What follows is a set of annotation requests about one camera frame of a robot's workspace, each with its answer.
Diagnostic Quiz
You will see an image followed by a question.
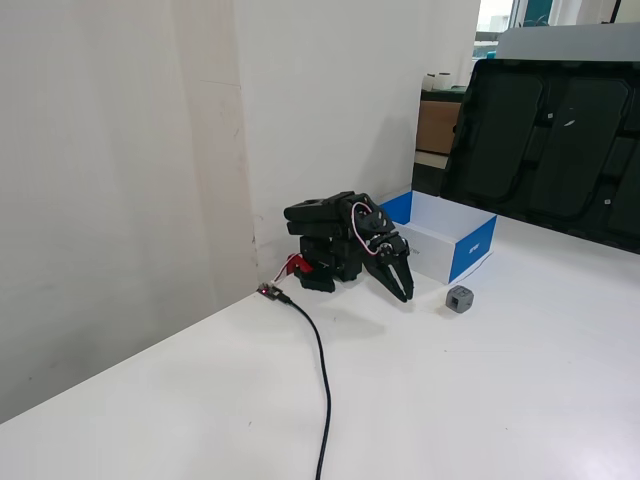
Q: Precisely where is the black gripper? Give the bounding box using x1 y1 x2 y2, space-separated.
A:
360 230 415 304

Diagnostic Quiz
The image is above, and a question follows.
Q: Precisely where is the gray block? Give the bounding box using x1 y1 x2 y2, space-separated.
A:
445 285 476 316

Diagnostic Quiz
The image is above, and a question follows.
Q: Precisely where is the blue white cardboard box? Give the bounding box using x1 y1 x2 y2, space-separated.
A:
378 190 499 285

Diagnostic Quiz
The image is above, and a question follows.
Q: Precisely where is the brown cardboard box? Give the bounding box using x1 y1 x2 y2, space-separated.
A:
415 99 463 156

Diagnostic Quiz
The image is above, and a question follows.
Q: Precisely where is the red table clamp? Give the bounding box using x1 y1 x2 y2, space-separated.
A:
284 253 316 276

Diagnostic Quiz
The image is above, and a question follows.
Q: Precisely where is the small controller board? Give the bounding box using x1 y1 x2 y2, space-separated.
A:
256 282 287 302

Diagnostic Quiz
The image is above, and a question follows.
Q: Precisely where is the black plastic tray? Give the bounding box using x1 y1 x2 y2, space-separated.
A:
438 58 640 254

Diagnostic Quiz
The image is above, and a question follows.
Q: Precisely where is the gray flat panel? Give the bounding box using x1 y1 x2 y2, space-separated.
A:
496 21 640 64

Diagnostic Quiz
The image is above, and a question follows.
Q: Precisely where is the white red servo wire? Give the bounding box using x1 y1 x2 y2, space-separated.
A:
349 199 387 259

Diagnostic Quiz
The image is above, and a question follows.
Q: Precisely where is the black power cable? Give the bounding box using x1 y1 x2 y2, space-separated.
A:
276 291 334 480

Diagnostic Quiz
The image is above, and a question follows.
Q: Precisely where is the thin white board wire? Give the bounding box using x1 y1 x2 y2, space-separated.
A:
269 259 297 285

